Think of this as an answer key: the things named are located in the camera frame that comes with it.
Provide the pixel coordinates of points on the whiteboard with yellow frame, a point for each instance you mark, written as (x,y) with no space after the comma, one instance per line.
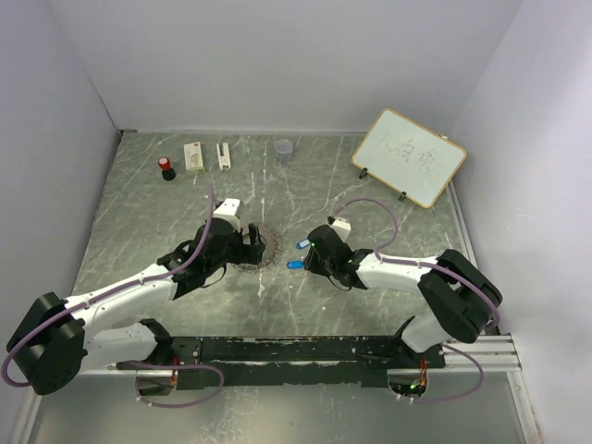
(412,160)

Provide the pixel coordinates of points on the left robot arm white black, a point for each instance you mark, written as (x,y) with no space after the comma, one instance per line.
(59,338)

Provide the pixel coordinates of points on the red black stamp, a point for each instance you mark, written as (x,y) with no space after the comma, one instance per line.
(167,171)

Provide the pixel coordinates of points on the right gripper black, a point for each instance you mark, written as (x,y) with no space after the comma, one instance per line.
(312,265)

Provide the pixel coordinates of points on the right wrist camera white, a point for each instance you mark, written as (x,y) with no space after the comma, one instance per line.
(341,226)

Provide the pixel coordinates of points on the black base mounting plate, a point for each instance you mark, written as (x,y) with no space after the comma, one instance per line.
(363,360)

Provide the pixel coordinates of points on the metal disc keyring holder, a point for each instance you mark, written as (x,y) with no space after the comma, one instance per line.
(270,240)

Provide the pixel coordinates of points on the green white staples box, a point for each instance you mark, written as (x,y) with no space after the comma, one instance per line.
(193,157)

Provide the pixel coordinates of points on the aluminium rail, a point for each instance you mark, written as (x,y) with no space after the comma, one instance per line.
(496,353)

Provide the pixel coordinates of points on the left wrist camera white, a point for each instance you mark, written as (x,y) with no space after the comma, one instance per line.
(230,210)

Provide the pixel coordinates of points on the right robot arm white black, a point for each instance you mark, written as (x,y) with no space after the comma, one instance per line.
(461,300)

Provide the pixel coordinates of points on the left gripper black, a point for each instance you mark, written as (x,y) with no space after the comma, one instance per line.
(247,253)

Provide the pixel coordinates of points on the white small stapler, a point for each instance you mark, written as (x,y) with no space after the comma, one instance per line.
(223,154)

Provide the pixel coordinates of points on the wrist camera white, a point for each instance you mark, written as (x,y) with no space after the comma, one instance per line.
(230,210)
(341,226)

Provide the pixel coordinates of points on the clear jar of paperclips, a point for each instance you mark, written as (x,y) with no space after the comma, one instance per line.
(284,150)

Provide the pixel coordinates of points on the blue key tag with key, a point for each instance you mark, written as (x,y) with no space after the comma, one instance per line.
(295,264)

